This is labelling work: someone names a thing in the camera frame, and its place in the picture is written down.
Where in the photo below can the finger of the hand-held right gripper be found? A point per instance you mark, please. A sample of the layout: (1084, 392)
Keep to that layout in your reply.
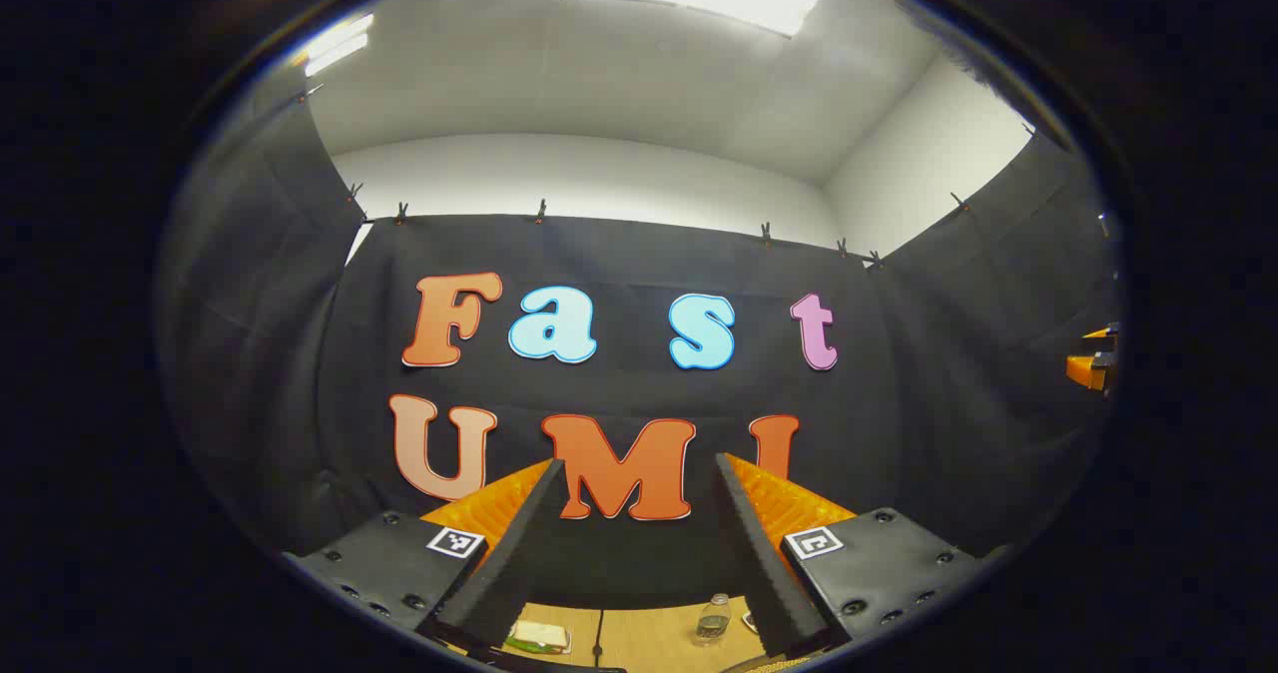
(1088, 371)
(1100, 332)

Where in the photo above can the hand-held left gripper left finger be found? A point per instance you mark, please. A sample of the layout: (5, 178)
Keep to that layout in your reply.
(519, 563)

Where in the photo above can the sandwich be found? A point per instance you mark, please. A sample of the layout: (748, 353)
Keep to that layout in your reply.
(539, 637)

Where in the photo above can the narrow ceiling light panel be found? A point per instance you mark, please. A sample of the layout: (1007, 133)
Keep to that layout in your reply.
(334, 44)

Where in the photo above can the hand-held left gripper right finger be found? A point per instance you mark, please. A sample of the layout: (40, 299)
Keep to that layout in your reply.
(759, 573)

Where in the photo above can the row of cloth clips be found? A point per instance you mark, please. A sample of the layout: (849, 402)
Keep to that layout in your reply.
(540, 212)

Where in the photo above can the clear plastic water bottle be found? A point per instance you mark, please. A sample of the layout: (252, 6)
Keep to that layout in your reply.
(712, 621)

